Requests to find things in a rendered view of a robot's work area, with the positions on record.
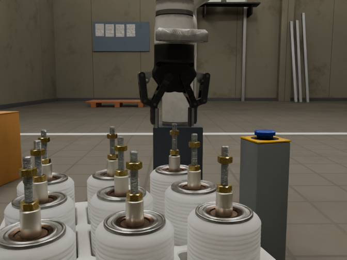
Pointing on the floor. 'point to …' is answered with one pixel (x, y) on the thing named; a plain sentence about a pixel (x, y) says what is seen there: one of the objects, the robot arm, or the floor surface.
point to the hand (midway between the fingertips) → (173, 120)
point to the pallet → (114, 102)
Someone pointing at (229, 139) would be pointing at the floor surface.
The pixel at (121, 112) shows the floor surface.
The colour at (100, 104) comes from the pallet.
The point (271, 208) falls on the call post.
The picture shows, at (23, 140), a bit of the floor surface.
